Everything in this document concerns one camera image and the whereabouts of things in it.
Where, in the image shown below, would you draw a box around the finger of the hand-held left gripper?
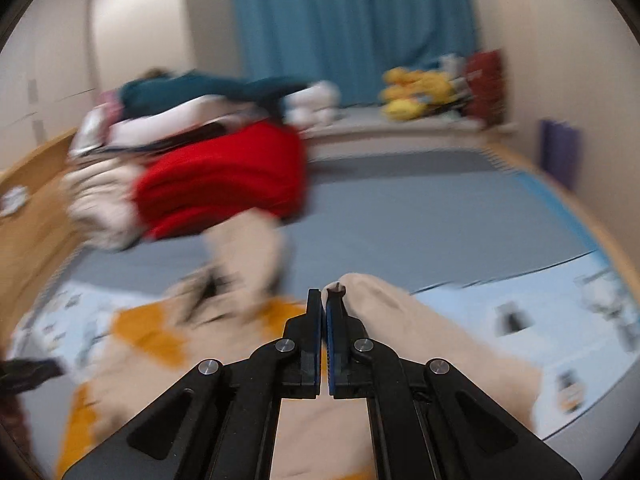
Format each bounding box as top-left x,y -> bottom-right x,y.
0,357 -> 67,397

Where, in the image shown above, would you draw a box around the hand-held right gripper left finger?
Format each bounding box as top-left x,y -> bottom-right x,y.
60,288 -> 323,480

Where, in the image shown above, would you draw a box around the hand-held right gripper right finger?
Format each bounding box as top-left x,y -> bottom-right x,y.
324,289 -> 582,480

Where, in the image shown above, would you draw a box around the beige and yellow garment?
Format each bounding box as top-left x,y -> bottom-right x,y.
55,210 -> 546,480

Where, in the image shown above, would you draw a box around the grey printed bed sheet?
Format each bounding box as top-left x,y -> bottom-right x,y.
10,152 -> 632,480

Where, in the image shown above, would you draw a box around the small white object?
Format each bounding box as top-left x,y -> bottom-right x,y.
0,186 -> 29,217

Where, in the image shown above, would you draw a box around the red knitted sweater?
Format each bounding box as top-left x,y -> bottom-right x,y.
134,122 -> 307,242

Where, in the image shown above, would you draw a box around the cream folded blanket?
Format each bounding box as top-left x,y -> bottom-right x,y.
64,160 -> 151,255

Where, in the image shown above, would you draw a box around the white window ledge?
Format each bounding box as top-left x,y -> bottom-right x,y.
299,105 -> 519,157

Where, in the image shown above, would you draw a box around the white plush cloth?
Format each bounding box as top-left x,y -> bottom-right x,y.
289,81 -> 342,129

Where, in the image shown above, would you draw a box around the yellow plush toys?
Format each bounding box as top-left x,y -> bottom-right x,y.
379,66 -> 459,122

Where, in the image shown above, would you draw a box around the white folded cloth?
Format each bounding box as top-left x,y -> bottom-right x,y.
107,94 -> 281,147

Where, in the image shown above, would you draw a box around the dark teal cloth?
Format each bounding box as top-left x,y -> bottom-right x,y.
120,71 -> 315,122

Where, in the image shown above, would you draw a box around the dark red bag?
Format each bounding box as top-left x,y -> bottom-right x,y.
464,50 -> 506,129

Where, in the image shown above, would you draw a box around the purple rolled mat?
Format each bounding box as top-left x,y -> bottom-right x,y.
539,119 -> 582,192

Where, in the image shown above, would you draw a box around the blue curtain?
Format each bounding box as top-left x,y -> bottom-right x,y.
229,0 -> 479,109

